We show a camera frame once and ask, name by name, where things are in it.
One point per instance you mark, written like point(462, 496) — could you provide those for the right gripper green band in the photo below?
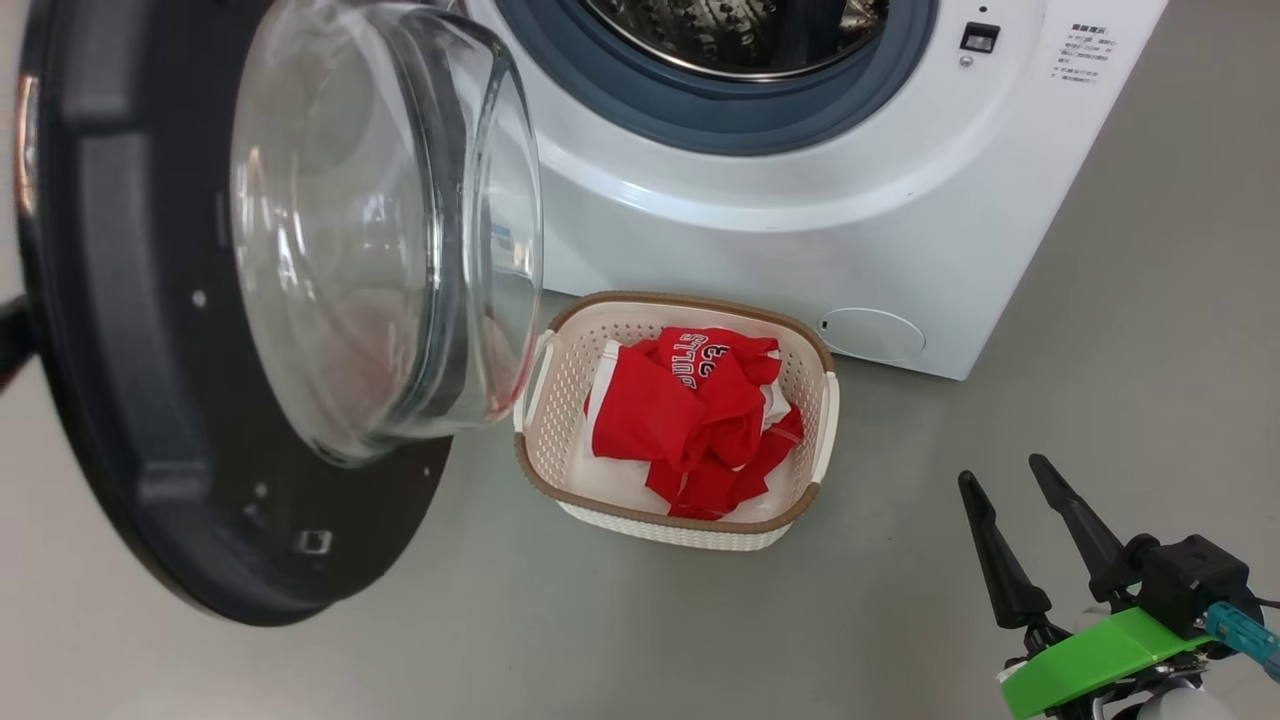
point(1090, 660)

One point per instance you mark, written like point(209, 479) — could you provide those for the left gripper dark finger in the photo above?
point(14, 340)

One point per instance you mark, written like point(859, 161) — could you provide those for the black glass washing machine door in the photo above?
point(130, 350)

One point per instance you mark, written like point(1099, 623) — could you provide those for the red jersey with lettering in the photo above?
point(690, 410)

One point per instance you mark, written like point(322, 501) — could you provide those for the white front-load washing machine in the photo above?
point(800, 200)

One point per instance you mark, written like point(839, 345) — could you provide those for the cream perforated laundry basket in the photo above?
point(560, 400)

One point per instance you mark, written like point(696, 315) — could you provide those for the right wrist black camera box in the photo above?
point(1195, 580)

